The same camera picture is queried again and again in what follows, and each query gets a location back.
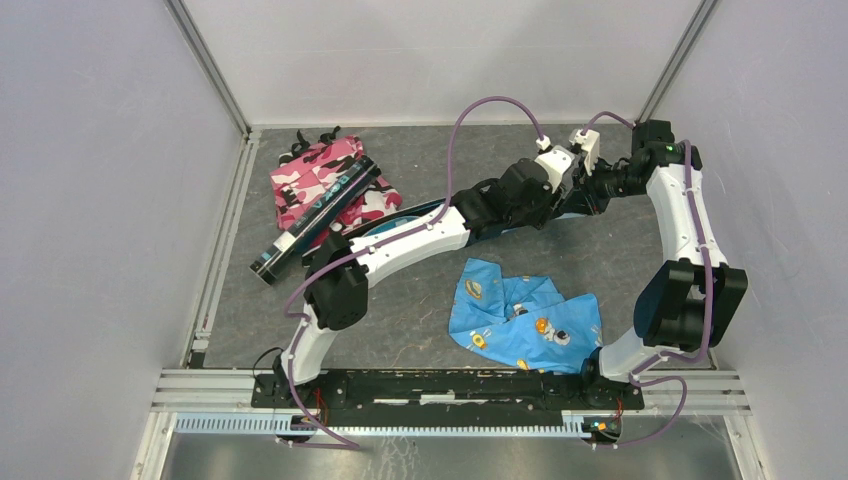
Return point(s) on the pink camouflage shorts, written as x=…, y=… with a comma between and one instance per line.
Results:
x=309, y=168

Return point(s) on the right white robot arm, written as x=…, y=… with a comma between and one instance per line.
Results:
x=687, y=306

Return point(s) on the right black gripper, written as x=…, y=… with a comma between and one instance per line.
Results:
x=589, y=185

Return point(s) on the blue astronaut print cloth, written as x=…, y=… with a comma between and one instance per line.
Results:
x=523, y=321

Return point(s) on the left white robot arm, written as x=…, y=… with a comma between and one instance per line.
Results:
x=335, y=291

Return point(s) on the blue sport racket bag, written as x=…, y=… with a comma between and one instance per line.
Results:
x=474, y=215

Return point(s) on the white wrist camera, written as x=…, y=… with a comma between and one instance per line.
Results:
x=556, y=160
x=585, y=143

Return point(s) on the black shuttlecock tube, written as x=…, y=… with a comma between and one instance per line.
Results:
x=349, y=185

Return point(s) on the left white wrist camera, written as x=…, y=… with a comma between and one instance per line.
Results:
x=556, y=160

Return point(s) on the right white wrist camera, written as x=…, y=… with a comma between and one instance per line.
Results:
x=585, y=143

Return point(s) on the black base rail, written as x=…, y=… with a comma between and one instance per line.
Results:
x=351, y=403

